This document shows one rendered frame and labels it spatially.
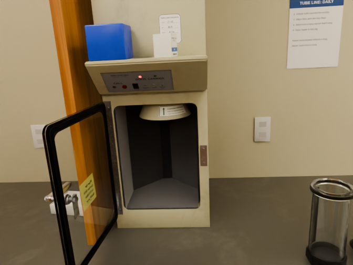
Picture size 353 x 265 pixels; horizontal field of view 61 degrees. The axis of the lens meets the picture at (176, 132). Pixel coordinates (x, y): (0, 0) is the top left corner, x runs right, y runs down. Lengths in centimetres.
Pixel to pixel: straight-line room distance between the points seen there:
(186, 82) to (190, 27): 16
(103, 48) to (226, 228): 69
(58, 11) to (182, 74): 36
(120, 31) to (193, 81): 23
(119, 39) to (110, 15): 14
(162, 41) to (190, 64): 10
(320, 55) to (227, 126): 48
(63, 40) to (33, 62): 64
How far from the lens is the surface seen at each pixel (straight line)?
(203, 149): 95
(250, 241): 103
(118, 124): 98
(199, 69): 81
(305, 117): 145
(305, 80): 142
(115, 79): 86
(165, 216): 106
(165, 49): 82
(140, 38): 91
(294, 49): 139
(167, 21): 91
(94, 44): 83
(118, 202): 106
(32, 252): 111
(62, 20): 88
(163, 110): 95
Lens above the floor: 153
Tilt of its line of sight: 16 degrees down
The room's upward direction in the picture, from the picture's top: 3 degrees counter-clockwise
